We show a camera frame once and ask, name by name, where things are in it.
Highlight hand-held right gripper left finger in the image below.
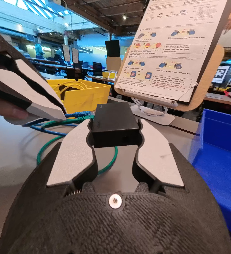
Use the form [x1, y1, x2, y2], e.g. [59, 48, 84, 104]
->
[46, 118, 98, 188]

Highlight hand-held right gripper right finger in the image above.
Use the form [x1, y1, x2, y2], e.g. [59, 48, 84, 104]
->
[132, 118, 185, 194]

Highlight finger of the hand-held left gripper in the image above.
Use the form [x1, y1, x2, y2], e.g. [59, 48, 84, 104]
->
[14, 58, 67, 118]
[0, 67, 67, 122]

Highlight green ethernet cable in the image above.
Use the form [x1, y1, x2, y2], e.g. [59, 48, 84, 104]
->
[37, 115, 118, 175]

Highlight yellow ethernet cable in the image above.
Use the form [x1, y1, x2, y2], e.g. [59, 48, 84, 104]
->
[56, 81, 88, 99]

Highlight blue ethernet cable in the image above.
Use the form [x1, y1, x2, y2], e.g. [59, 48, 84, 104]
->
[22, 112, 92, 137]

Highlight black network switch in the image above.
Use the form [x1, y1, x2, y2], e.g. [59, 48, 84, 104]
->
[92, 102, 140, 149]

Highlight yellow plastic bin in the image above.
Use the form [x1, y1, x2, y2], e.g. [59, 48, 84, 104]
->
[47, 79, 111, 115]

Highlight person's left hand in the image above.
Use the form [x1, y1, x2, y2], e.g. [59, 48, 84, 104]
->
[0, 97, 29, 120]

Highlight black office chairs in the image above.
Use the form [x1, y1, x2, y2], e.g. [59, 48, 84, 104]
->
[65, 60, 104, 77]

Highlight blue plastic bin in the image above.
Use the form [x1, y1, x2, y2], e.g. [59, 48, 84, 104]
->
[188, 108, 231, 238]

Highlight small yellow bin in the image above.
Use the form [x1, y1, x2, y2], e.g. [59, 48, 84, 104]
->
[102, 71, 116, 80]

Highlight wooden stand with black sheet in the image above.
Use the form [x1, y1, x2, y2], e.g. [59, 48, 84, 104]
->
[105, 40, 121, 70]

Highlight wooden background table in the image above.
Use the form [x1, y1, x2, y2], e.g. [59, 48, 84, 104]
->
[204, 92, 231, 107]

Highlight wooden document stand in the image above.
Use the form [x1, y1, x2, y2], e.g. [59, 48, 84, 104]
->
[114, 44, 225, 126]

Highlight monitor with black-white tag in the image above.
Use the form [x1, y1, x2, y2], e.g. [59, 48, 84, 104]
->
[212, 63, 231, 84]

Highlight printed instruction sheet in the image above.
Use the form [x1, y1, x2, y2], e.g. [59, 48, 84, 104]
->
[114, 0, 231, 103]

